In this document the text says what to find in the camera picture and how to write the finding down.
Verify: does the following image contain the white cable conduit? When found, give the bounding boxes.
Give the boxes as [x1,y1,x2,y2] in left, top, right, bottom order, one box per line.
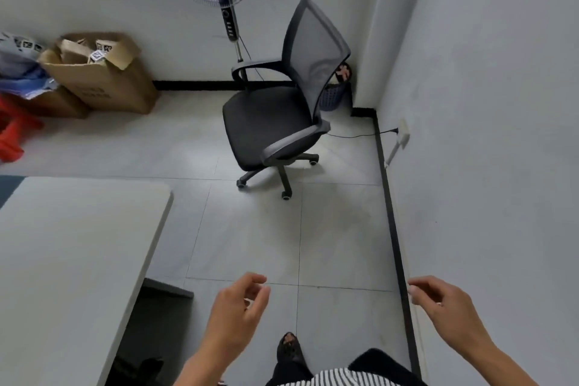
[383,141,402,170]

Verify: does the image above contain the blue white plastic bag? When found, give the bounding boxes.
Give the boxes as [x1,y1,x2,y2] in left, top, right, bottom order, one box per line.
[0,30,60,100]

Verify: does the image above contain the black mesh office chair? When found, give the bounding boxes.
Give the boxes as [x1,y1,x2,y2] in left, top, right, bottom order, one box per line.
[104,356,165,386]

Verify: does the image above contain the person's right forearm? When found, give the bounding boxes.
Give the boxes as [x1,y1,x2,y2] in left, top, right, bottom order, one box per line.
[454,335,540,386]

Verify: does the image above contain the person's left black shoe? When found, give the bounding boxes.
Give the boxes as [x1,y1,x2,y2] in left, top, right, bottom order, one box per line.
[276,332,304,366]

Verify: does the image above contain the long white grey table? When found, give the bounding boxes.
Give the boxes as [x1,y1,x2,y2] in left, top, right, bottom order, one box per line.
[0,175,195,386]

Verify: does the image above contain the person's left forearm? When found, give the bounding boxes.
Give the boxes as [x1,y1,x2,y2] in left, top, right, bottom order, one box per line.
[173,343,237,386]

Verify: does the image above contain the person's right hand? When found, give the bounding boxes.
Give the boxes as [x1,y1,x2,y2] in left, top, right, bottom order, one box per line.
[407,276,487,357]

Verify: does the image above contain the dark lattice trash bin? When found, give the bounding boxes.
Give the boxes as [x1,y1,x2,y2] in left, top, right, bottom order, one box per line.
[318,62,352,112]

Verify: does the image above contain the large open cardboard box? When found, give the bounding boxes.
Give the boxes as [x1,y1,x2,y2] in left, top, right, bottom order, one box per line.
[37,31,160,116]

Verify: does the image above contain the person's black trousers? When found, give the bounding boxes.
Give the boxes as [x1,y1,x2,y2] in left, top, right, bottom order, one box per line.
[264,347,428,386]

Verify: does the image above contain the red plastic stool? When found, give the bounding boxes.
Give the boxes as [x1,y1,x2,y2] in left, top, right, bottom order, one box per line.
[0,93,45,163]

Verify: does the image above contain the person's striped shirt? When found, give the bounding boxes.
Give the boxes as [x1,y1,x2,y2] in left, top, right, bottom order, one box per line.
[274,366,404,386]

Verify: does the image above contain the black office chair grey frame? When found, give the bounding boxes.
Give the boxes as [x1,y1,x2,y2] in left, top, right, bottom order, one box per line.
[221,0,352,200]

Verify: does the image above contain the small cardboard box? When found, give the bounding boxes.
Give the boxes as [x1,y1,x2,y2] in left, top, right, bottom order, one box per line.
[11,86,90,119]

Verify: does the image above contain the person's left hand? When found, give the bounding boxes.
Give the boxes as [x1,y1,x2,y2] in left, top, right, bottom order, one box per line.
[203,271,271,357]

